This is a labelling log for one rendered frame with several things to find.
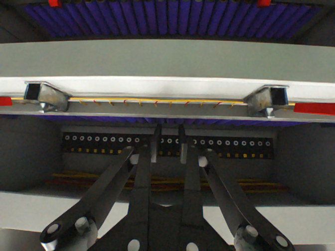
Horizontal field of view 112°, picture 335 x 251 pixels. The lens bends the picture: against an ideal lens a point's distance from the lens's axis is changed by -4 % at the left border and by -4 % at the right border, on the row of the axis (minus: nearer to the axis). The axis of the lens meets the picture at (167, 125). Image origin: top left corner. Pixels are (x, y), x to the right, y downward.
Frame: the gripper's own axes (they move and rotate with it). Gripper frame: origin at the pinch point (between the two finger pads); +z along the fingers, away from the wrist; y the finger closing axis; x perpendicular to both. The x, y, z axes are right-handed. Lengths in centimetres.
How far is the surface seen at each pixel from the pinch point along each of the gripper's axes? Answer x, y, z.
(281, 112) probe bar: 4.8, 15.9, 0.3
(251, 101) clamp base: 6.4, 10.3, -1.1
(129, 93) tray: 6.9, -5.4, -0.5
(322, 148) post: -2.5, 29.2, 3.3
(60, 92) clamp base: 7.1, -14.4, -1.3
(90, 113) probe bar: 4.0, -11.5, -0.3
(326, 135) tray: 0.0, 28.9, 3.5
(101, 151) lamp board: -8.3, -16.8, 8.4
